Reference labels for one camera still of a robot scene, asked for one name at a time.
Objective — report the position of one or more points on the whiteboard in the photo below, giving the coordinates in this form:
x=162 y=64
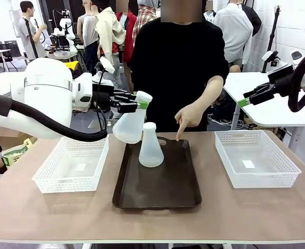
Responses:
x=13 y=23

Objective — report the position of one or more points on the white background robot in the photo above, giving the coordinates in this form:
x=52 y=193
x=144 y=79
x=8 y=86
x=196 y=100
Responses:
x=65 y=26

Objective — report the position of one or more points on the black office chairs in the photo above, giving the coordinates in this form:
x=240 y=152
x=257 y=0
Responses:
x=1 y=53

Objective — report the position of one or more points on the black hanging jacket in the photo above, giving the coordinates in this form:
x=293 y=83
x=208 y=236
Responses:
x=254 y=18

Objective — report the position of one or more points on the dark brown plastic tray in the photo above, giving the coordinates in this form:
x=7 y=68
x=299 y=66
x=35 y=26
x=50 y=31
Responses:
x=162 y=186

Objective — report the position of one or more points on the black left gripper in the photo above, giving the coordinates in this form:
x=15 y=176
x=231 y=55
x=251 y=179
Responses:
x=104 y=98

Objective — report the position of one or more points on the white perforated plastic basket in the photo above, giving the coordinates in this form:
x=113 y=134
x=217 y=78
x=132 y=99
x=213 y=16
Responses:
x=261 y=181
x=64 y=185

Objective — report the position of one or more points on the person in black shirt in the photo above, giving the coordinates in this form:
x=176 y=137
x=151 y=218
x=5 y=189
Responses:
x=173 y=64

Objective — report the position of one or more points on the mannequin with white tank top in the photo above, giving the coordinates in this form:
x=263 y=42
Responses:
x=88 y=31

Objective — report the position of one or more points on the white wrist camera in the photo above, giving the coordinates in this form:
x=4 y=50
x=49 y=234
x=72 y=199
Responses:
x=106 y=64
x=270 y=55

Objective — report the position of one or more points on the mannequin with white shirt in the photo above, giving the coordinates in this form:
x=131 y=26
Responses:
x=232 y=33

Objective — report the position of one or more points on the plaid shirt figure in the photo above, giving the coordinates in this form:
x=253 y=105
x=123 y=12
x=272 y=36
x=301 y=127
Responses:
x=145 y=18

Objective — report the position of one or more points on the person's left hand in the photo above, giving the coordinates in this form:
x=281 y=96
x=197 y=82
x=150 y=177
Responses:
x=191 y=116

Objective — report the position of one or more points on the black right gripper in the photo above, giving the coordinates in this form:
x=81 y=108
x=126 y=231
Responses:
x=284 y=84

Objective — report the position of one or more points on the man in grey T-shirt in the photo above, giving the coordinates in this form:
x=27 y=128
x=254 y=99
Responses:
x=28 y=33

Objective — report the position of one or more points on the mannequin with cream jacket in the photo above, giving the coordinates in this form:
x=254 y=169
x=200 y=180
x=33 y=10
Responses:
x=108 y=33

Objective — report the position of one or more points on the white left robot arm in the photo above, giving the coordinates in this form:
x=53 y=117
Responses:
x=45 y=103

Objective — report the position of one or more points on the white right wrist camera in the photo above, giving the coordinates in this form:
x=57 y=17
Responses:
x=270 y=55

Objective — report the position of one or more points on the person in red jacket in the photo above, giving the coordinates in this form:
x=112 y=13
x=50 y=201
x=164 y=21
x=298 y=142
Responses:
x=129 y=39

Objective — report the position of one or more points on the person's left forearm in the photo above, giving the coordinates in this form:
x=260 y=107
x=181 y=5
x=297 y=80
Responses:
x=210 y=94

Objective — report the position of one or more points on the green and white bag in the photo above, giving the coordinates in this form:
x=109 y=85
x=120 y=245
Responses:
x=15 y=153

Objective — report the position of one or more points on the black tripod stand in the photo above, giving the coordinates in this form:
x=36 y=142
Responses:
x=270 y=31
x=31 y=44

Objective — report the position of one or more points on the cardboard box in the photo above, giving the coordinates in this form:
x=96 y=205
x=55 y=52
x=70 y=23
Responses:
x=4 y=133

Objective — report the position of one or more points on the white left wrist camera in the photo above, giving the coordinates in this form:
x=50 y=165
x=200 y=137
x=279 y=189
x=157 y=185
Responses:
x=106 y=64

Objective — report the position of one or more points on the yellow garment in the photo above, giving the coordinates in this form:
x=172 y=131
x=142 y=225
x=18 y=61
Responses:
x=73 y=64

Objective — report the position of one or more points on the translucent plastic conical flask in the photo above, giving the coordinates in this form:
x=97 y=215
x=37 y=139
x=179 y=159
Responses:
x=129 y=129
x=151 y=153

